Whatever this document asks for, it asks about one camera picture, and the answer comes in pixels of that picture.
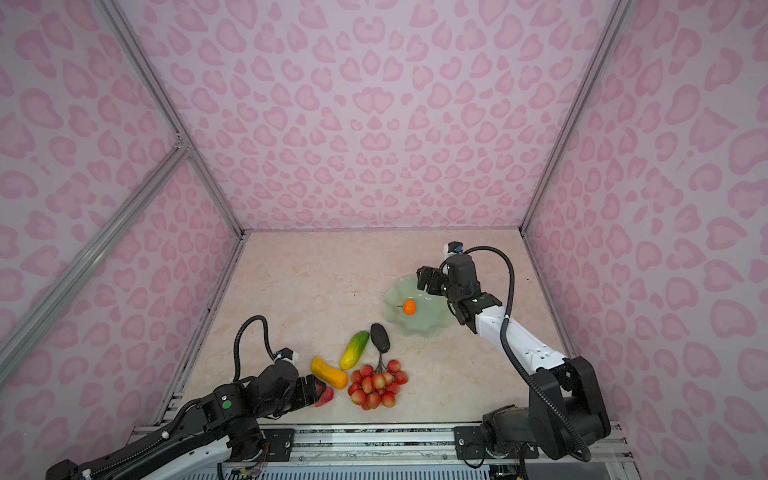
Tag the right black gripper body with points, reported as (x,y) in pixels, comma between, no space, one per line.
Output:
(454,294)

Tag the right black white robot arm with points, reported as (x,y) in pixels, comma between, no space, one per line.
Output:
(566,412)

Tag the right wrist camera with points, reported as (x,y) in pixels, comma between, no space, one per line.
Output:
(453,248)

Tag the right aluminium frame post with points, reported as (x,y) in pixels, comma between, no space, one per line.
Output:
(620,14)

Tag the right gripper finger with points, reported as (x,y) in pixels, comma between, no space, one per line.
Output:
(437,284)
(427,279)

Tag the green scalloped fruit bowl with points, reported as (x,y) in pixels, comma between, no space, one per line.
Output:
(432,314)

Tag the yellow fake squash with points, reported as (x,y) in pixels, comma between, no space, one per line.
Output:
(332,376)

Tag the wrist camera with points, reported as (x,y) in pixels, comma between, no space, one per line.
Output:
(453,248)
(286,354)

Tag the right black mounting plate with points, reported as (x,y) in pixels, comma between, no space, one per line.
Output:
(478,442)

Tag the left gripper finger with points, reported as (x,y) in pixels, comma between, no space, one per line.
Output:
(307,402)
(312,386)

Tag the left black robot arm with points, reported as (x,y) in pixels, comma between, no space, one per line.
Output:
(221,427)

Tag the black mounting plate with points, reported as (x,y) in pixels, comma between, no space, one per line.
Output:
(478,442)
(258,445)

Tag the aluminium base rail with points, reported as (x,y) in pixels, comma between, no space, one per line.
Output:
(414,451)

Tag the red fake strawberry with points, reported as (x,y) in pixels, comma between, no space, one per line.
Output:
(325,397)

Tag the small orange fake tangerine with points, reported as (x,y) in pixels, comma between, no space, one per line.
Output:
(408,307)

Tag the diagonal aluminium frame bar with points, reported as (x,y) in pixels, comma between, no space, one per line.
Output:
(39,319)

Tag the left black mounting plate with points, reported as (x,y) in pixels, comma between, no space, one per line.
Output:
(258,445)

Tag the aluminium frame post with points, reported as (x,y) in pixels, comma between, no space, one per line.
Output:
(116,20)
(620,14)

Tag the left aluminium frame post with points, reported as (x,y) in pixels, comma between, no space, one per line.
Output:
(116,20)

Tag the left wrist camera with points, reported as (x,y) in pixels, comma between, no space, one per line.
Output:
(286,354)

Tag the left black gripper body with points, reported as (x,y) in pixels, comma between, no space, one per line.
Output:
(273,408)

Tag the red fake grape bunch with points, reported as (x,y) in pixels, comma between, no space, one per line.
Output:
(371,388)

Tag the green yellow fake cucumber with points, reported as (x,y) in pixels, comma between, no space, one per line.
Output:
(354,350)

